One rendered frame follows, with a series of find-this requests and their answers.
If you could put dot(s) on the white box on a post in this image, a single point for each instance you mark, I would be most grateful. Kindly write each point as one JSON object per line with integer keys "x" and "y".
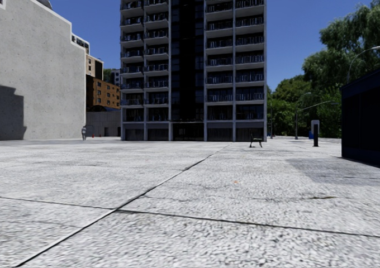
{"x": 315, "y": 126}

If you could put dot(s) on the blue letter box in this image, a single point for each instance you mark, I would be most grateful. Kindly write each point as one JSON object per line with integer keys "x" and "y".
{"x": 310, "y": 134}

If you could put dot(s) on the grey street lamp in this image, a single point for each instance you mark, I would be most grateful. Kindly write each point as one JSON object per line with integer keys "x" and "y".
{"x": 354, "y": 62}
{"x": 296, "y": 124}

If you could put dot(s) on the pale concrete building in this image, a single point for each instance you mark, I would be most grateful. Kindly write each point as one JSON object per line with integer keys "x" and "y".
{"x": 39, "y": 67}

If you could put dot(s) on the short dark post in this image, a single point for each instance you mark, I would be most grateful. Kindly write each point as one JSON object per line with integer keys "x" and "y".
{"x": 315, "y": 135}

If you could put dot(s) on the low grey concrete building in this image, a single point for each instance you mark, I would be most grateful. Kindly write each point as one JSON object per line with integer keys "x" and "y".
{"x": 102, "y": 122}

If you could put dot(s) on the grey balcony tower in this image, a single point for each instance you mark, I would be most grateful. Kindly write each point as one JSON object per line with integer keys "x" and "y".
{"x": 193, "y": 67}

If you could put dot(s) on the tan building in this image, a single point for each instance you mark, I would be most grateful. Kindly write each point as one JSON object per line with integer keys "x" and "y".
{"x": 93, "y": 66}

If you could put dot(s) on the brown brick building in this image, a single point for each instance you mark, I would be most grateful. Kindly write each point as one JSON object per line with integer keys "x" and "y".
{"x": 106, "y": 93}

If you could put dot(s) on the green bench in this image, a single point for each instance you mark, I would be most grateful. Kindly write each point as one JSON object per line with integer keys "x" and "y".
{"x": 255, "y": 139}

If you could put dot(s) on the person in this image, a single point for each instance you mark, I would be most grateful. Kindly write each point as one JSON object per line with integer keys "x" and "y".
{"x": 83, "y": 132}

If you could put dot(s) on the trees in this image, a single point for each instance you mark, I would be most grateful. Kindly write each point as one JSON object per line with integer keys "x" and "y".
{"x": 330, "y": 77}

